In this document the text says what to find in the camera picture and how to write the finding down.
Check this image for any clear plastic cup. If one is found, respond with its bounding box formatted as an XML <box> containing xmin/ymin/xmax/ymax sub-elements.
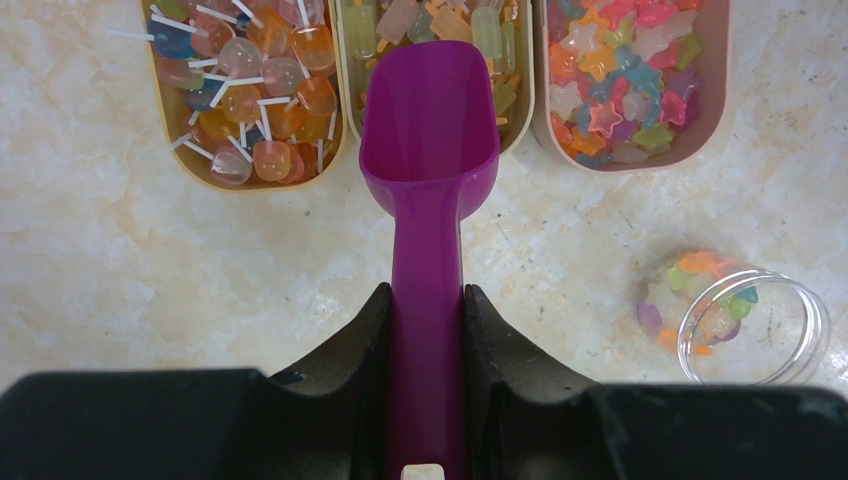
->
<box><xmin>636</xmin><ymin>248</ymin><xmax>830</xmax><ymax>385</ymax></box>

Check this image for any tray of striped candies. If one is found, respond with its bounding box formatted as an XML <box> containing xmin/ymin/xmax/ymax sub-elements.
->
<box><xmin>138</xmin><ymin>1</ymin><xmax>348</xmax><ymax>192</ymax></box>

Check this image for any tray of yellow purple candies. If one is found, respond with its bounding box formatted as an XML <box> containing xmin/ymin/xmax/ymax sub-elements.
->
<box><xmin>330</xmin><ymin>1</ymin><xmax>535</xmax><ymax>153</ymax></box>

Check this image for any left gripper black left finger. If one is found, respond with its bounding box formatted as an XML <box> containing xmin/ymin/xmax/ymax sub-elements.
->
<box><xmin>1</xmin><ymin>284</ymin><xmax>391</xmax><ymax>479</ymax></box>

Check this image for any purple plastic scoop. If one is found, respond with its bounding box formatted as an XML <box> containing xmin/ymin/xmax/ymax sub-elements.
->
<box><xmin>359</xmin><ymin>40</ymin><xmax>500</xmax><ymax>479</ymax></box>

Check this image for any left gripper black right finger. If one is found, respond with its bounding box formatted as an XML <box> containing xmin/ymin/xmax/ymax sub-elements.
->
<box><xmin>463</xmin><ymin>285</ymin><xmax>847</xmax><ymax>479</ymax></box>

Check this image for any tray of orange pink candies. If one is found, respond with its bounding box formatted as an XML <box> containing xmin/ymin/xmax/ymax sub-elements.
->
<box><xmin>532</xmin><ymin>1</ymin><xmax>731</xmax><ymax>173</ymax></box>

